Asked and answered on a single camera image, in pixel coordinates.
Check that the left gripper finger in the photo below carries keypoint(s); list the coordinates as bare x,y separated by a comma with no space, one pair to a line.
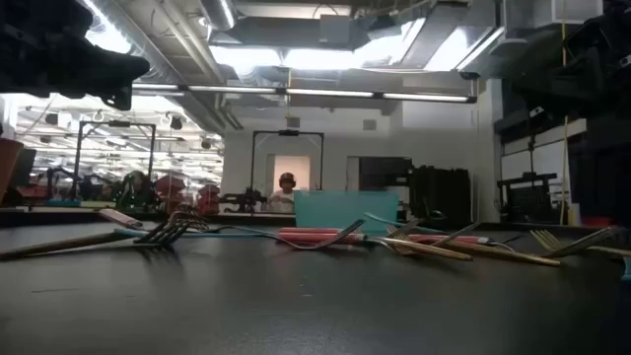
119,99
108,69

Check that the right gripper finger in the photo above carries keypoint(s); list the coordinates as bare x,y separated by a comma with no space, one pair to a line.
557,84

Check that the gold fork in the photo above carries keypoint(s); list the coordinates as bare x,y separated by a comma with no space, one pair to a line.
512,256
434,250
64,244

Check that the black background robot arm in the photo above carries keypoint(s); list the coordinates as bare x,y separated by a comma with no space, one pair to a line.
244,199

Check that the black equipment stand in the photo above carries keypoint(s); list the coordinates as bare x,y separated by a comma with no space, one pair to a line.
530,197

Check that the orange plastic bin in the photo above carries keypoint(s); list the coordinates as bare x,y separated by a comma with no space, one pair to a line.
9,167

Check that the black cabinet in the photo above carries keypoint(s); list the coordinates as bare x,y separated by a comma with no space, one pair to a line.
439,197

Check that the person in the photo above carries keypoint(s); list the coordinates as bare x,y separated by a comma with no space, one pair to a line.
283,199

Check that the long ceiling light bar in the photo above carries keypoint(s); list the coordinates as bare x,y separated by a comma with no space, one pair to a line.
320,92

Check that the teal plastic bin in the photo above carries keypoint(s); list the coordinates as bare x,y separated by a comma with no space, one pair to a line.
345,209

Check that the black metal frame rig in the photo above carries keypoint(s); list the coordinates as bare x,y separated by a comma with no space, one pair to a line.
288,132
118,123

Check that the silver ventilation duct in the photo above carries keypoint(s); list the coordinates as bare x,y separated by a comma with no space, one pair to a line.
217,12

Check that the dark wall monitor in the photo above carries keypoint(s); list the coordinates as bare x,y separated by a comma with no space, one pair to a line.
384,172

